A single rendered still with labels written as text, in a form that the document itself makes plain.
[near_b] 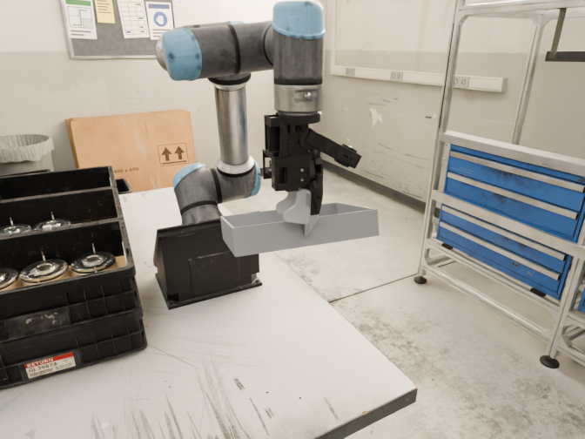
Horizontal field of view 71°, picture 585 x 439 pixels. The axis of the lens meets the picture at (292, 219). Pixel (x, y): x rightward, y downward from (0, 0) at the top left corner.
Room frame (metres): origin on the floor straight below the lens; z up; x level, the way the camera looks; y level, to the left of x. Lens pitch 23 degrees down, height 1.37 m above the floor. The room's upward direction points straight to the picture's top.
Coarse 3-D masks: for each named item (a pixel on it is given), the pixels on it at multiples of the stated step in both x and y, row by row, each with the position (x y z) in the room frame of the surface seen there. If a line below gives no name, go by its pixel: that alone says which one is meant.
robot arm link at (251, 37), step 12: (240, 24) 0.72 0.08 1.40; (252, 24) 0.72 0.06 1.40; (264, 24) 0.73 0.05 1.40; (240, 36) 0.70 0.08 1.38; (252, 36) 0.70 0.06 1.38; (264, 36) 0.70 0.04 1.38; (240, 48) 0.69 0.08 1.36; (252, 48) 0.70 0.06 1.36; (264, 48) 0.69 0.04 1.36; (240, 60) 0.70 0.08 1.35; (252, 60) 0.70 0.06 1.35; (264, 60) 0.71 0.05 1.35; (240, 72) 0.72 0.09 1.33
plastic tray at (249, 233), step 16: (320, 208) 0.87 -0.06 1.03; (336, 208) 0.88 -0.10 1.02; (352, 208) 0.80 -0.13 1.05; (368, 208) 0.73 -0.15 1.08; (224, 224) 0.75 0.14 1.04; (240, 224) 0.82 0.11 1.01; (256, 224) 0.83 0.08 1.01; (272, 224) 0.65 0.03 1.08; (288, 224) 0.66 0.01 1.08; (304, 224) 0.66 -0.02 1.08; (320, 224) 0.67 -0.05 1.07; (336, 224) 0.68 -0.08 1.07; (352, 224) 0.69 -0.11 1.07; (368, 224) 0.70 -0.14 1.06; (224, 240) 0.78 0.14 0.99; (240, 240) 0.63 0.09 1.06; (256, 240) 0.63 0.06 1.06; (272, 240) 0.64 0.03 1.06; (288, 240) 0.65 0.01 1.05; (304, 240) 0.66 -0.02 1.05; (320, 240) 0.66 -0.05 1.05; (336, 240) 0.67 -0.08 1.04
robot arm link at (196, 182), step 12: (192, 168) 1.21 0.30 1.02; (204, 168) 1.23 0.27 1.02; (180, 180) 1.18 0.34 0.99; (192, 180) 1.18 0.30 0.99; (204, 180) 1.19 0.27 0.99; (216, 180) 1.19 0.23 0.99; (180, 192) 1.16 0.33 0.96; (192, 192) 1.15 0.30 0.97; (204, 192) 1.16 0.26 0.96; (216, 192) 1.18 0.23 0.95; (180, 204) 1.15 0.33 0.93
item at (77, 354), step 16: (96, 320) 0.74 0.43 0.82; (112, 320) 0.74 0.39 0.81; (128, 320) 0.76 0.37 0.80; (32, 336) 0.68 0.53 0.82; (48, 336) 0.69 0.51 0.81; (64, 336) 0.70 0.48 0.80; (80, 336) 0.73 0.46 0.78; (96, 336) 0.74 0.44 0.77; (112, 336) 0.75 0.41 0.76; (128, 336) 0.76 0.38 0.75; (144, 336) 0.81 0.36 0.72; (0, 352) 0.65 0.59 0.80; (16, 352) 0.67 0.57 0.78; (32, 352) 0.69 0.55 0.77; (48, 352) 0.70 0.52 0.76; (64, 352) 0.70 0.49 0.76; (80, 352) 0.72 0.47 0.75; (96, 352) 0.73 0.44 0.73; (112, 352) 0.75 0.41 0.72; (128, 352) 0.75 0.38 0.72; (0, 368) 0.65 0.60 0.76; (16, 368) 0.67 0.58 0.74; (64, 368) 0.70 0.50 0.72; (0, 384) 0.66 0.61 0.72; (16, 384) 0.66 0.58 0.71
